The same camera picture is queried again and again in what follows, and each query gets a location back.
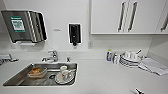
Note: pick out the stack of white plates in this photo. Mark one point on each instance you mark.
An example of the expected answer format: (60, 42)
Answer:
(129, 60)

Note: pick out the small white bottle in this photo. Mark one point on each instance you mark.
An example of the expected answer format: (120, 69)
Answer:
(115, 58)

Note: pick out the dish soap bottle blue label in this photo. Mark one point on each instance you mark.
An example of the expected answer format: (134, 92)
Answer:
(109, 56)

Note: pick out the white saucer plate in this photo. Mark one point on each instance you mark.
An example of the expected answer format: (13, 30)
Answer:
(71, 78)

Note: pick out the white cup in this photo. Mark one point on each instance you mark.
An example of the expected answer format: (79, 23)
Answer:
(64, 72)

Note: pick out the small chrome sink knob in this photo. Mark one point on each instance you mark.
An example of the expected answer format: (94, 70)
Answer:
(68, 59)

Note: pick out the black soap dispenser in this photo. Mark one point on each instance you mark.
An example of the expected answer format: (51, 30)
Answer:
(74, 33)

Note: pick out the chrome faucet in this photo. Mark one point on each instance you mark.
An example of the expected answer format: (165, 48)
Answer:
(50, 56)

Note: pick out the bowl with orange remains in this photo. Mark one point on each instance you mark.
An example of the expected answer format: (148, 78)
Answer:
(36, 72)

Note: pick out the steel sink basin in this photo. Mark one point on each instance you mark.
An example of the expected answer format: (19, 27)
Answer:
(15, 81)

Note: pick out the steel paper towel dispenser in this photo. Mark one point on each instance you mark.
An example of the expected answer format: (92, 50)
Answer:
(21, 26)

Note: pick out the black drying rack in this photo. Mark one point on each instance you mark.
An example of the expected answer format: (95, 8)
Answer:
(6, 58)

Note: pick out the white wall outlet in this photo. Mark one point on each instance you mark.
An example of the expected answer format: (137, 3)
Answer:
(89, 44)

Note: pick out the white wall cabinet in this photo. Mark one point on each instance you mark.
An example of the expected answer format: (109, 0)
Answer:
(103, 16)

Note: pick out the small wall label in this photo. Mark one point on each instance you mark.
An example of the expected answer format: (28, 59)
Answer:
(56, 29)

